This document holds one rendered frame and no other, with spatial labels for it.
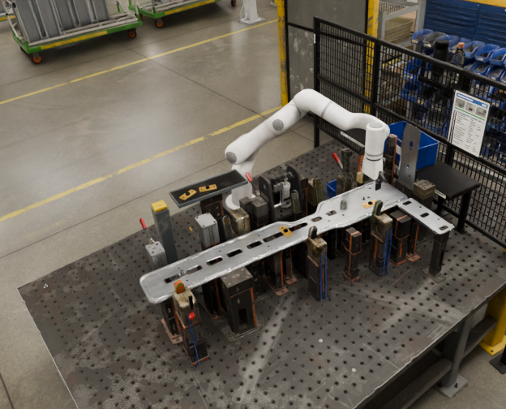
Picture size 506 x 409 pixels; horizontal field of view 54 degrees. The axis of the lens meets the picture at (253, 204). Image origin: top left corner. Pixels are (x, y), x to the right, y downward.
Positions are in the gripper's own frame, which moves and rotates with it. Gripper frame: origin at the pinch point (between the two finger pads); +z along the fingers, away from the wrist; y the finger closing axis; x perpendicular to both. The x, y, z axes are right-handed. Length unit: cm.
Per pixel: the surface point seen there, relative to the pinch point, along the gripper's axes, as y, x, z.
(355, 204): -4.2, -5.9, 12.3
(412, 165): -0.8, 26.6, -0.1
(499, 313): 46, 58, 84
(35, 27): -702, -73, 63
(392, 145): -18.8, 28.9, -2.9
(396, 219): 15.0, 4.2, 14.3
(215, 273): 3, -87, 12
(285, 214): -20.5, -37.2, 15.7
